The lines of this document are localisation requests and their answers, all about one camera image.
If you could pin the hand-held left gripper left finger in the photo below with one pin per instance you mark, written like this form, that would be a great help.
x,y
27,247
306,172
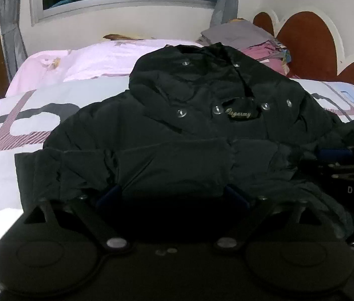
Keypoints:
x,y
109,196

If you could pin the grey curtain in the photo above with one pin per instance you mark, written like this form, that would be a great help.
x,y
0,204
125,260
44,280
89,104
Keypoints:
x,y
225,3
10,22

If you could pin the yellow printed pillow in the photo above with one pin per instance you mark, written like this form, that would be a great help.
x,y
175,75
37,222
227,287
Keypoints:
x,y
120,37

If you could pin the pink quilt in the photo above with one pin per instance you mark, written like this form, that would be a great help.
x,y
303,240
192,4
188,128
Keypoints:
x,y
101,59

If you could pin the brown and white headboard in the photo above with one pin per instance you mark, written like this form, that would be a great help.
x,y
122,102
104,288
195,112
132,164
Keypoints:
x,y
308,44

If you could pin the black puffer jacket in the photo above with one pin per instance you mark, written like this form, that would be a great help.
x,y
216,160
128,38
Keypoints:
x,y
180,150

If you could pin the colourful printed cloth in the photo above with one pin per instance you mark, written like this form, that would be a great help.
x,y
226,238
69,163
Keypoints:
x,y
285,53

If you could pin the folded grey cloth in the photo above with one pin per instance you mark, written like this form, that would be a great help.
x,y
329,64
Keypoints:
x,y
236,33

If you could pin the patterned pastel bedsheet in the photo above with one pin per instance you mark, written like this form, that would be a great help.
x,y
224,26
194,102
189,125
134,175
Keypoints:
x,y
7,169

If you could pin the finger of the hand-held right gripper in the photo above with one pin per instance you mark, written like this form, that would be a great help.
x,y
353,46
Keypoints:
x,y
337,168
334,155

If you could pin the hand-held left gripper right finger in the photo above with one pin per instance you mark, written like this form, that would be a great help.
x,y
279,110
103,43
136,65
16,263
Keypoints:
x,y
236,196

